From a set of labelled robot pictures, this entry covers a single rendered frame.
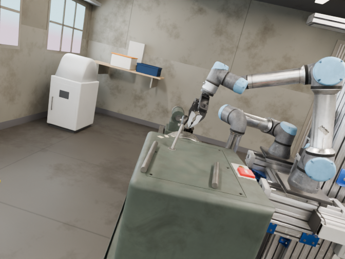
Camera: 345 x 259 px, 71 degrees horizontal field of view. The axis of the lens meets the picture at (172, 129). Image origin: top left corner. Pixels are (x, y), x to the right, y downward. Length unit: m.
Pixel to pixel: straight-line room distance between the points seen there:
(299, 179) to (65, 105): 3.90
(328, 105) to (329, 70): 0.15
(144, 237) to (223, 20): 5.07
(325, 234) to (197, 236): 0.73
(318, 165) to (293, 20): 4.73
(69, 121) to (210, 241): 3.96
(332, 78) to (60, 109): 4.14
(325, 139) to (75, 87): 3.86
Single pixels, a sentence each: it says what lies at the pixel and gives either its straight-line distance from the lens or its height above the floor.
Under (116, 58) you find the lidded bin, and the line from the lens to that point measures 5.27.
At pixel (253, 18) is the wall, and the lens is 5.63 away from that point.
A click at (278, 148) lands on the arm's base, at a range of 1.85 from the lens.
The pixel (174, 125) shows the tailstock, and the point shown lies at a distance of 2.53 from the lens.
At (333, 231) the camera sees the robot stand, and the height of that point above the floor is 1.06.
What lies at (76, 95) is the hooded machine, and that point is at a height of 0.69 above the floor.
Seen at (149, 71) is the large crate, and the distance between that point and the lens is 5.06.
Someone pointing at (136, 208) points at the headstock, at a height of 1.16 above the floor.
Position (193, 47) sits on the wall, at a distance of 5.53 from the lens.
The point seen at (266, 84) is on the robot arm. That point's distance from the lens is 1.34.
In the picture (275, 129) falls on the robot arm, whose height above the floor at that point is 1.33.
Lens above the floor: 1.63
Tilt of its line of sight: 16 degrees down
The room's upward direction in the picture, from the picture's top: 14 degrees clockwise
